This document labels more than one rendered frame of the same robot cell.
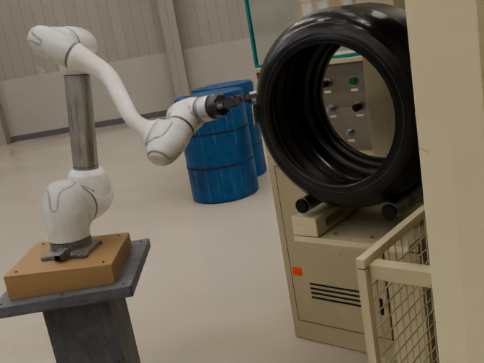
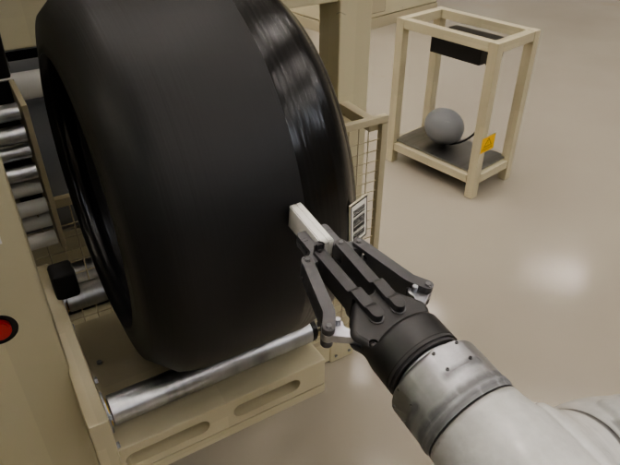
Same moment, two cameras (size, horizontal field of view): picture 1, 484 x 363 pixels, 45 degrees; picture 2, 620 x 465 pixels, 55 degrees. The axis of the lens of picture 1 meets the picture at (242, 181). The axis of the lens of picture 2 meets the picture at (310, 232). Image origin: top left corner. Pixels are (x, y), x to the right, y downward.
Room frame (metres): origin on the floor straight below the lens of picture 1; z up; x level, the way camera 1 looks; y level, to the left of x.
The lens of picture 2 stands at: (2.36, 0.06, 1.59)
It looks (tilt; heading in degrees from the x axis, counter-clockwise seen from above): 34 degrees down; 198
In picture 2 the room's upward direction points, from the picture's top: straight up
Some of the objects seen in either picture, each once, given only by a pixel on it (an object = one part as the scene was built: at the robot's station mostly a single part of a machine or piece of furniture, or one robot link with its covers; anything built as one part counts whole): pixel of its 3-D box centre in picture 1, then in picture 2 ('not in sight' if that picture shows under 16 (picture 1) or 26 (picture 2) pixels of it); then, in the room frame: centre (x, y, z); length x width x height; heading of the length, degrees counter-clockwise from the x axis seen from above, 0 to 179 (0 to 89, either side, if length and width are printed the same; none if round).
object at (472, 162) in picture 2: not in sight; (455, 101); (-0.70, -0.12, 0.40); 0.60 x 0.35 x 0.80; 59
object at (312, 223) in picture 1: (334, 207); (216, 396); (1.79, -0.28, 0.83); 0.36 x 0.09 x 0.06; 139
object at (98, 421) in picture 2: not in sight; (74, 354); (1.83, -0.50, 0.90); 0.40 x 0.03 x 0.10; 49
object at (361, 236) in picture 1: (375, 222); (186, 357); (1.70, -0.38, 0.80); 0.37 x 0.36 x 0.02; 49
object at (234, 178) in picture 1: (223, 136); not in sight; (5.67, 0.10, 0.48); 1.31 x 0.81 x 0.97; 3
